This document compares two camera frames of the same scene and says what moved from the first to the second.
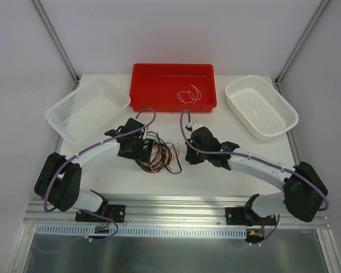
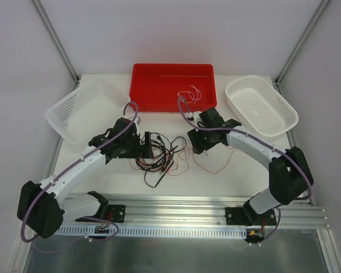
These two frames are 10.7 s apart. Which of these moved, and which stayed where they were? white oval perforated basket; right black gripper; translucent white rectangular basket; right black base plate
Moved: right black gripper
Stayed: right black base plate; translucent white rectangular basket; white oval perforated basket
